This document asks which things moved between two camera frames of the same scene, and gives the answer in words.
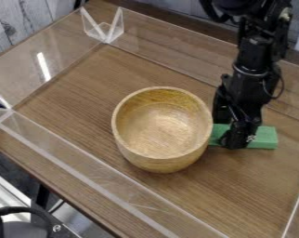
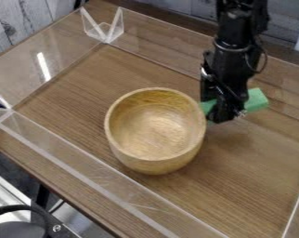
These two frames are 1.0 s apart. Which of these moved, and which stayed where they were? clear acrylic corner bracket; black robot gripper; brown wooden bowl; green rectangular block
Moved: green rectangular block; black robot gripper
Stayed: clear acrylic corner bracket; brown wooden bowl
